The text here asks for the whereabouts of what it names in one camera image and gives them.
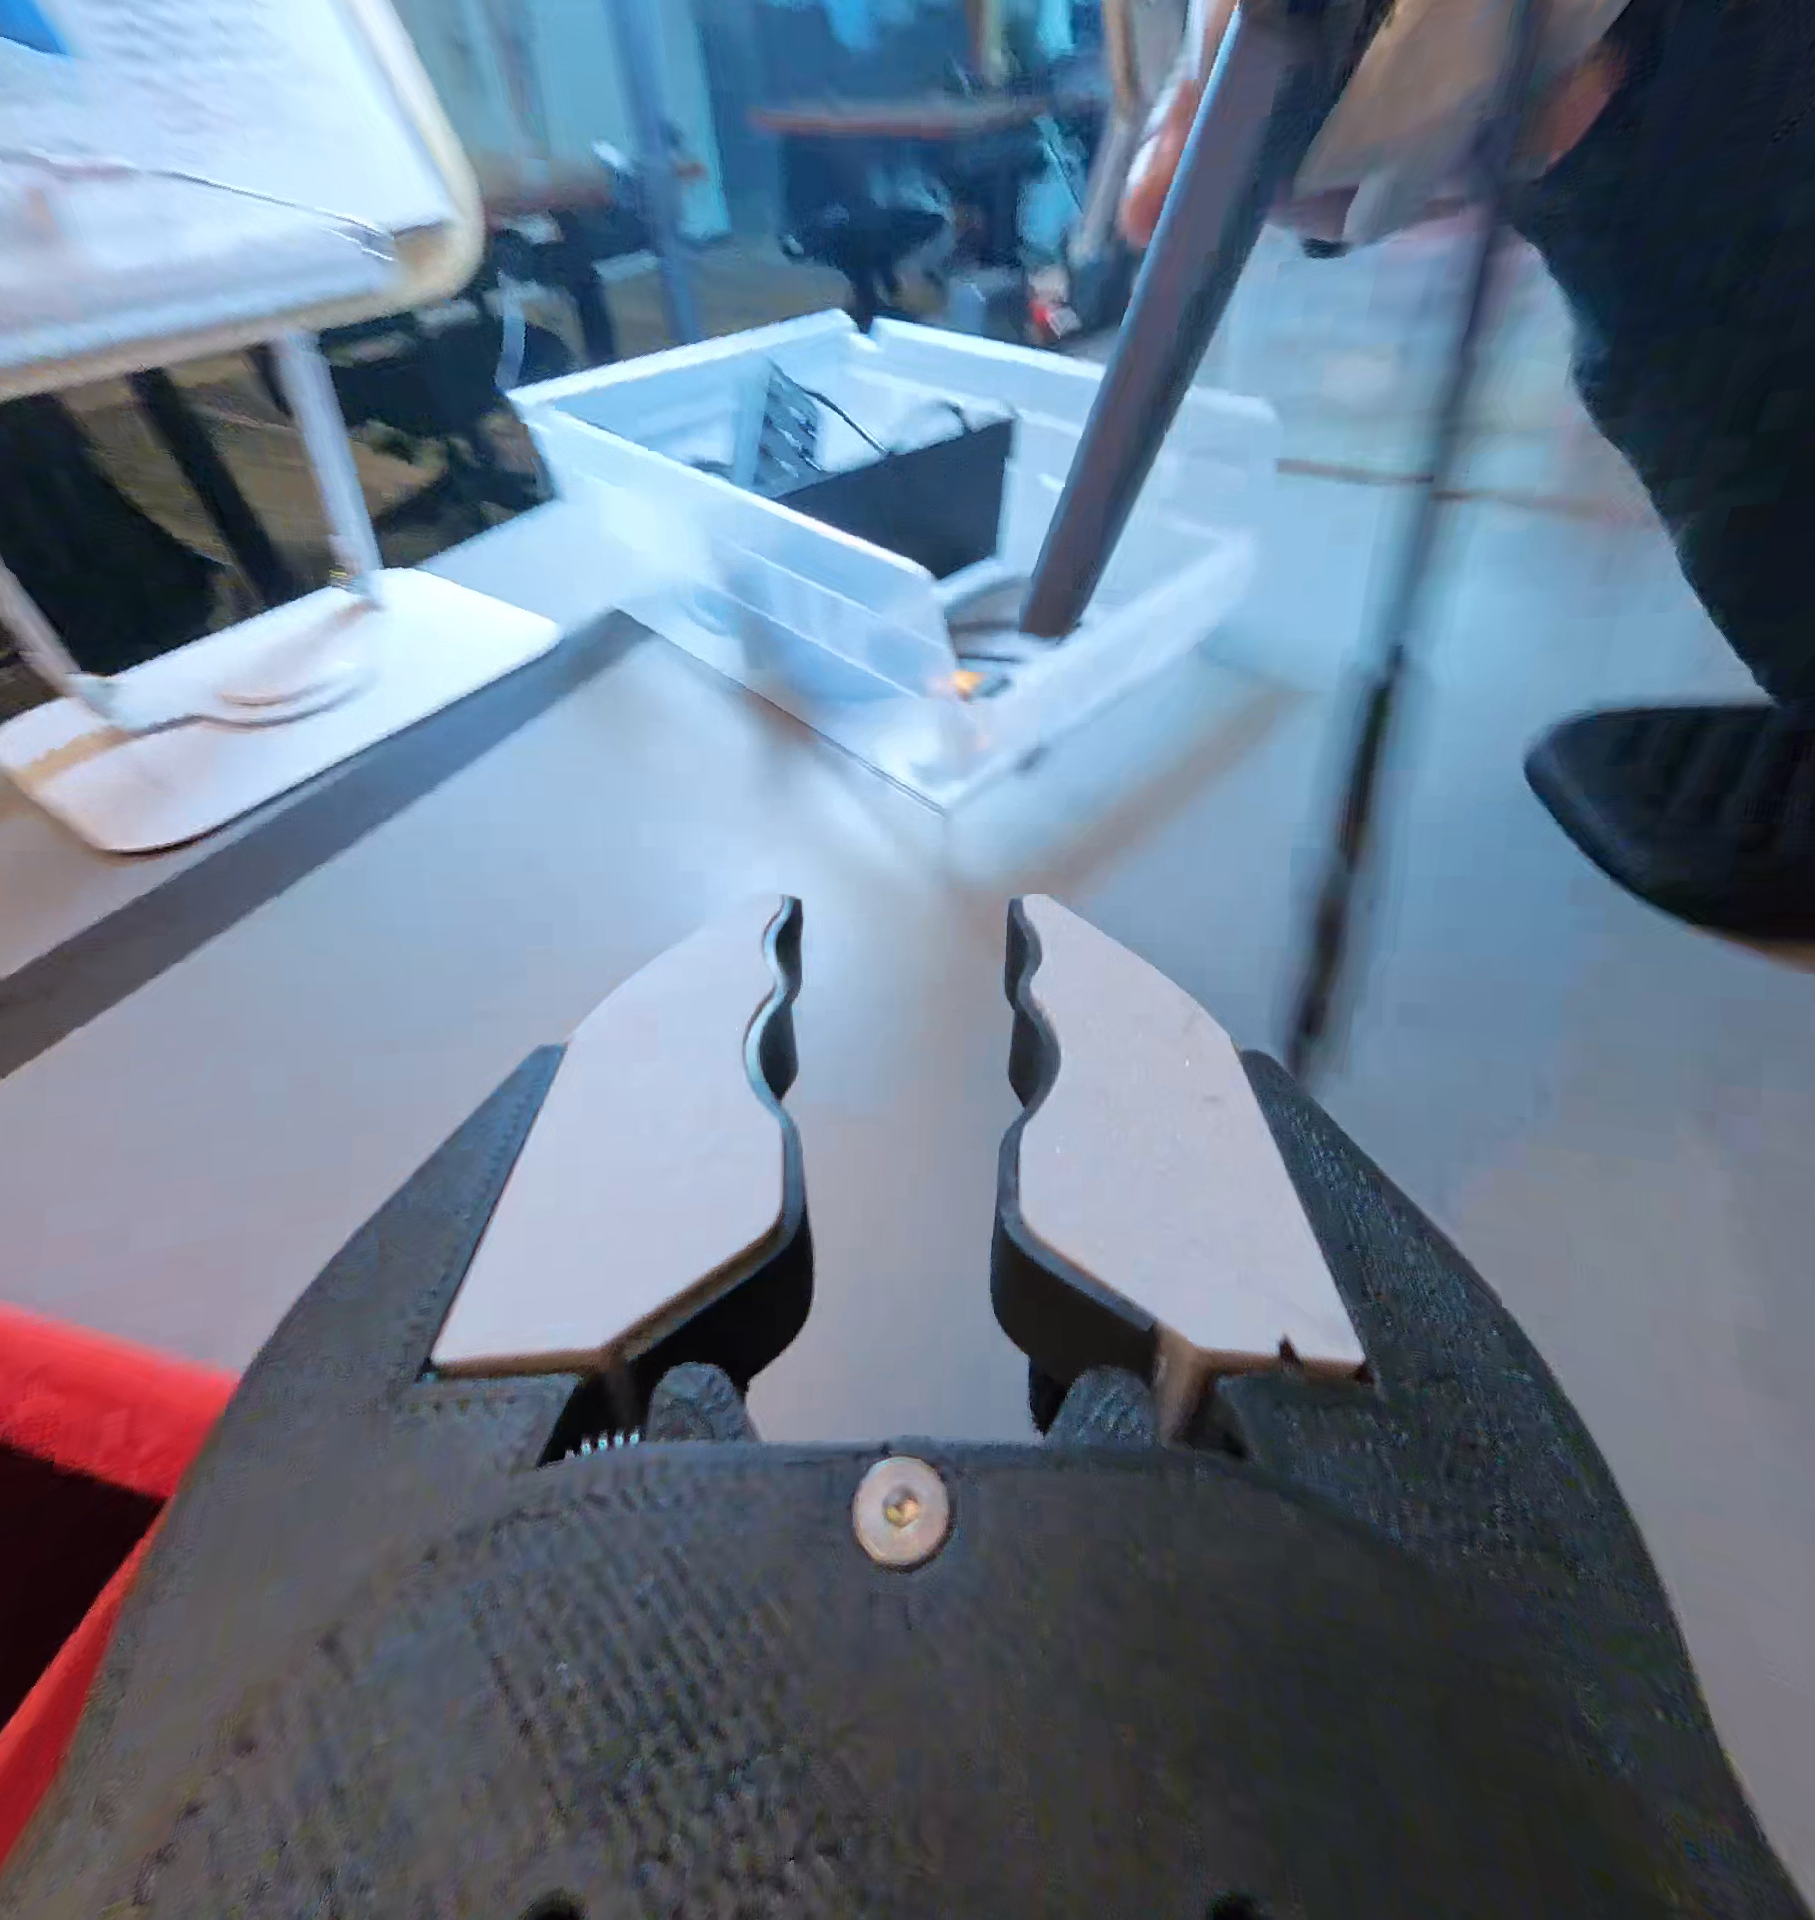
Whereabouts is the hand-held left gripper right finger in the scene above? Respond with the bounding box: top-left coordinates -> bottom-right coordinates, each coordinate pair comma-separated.
997,894 -> 1368,1428

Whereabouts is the black seat cushion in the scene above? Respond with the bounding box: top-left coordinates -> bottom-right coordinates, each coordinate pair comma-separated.
1526,704 -> 1815,948

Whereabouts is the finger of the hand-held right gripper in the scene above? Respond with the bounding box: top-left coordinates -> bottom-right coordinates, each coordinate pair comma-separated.
1290,0 -> 1631,249

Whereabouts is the red plastic bin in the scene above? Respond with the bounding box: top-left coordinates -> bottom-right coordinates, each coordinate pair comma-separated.
0,1294 -> 243,1862

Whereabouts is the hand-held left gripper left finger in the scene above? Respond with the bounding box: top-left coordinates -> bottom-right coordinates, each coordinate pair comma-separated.
430,894 -> 818,1397

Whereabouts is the person's right hand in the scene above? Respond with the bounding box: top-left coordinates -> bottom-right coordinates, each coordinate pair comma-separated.
1117,73 -> 1201,249

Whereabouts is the clear plastic bin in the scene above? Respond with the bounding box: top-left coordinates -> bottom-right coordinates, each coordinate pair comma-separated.
509,306 -> 1286,811

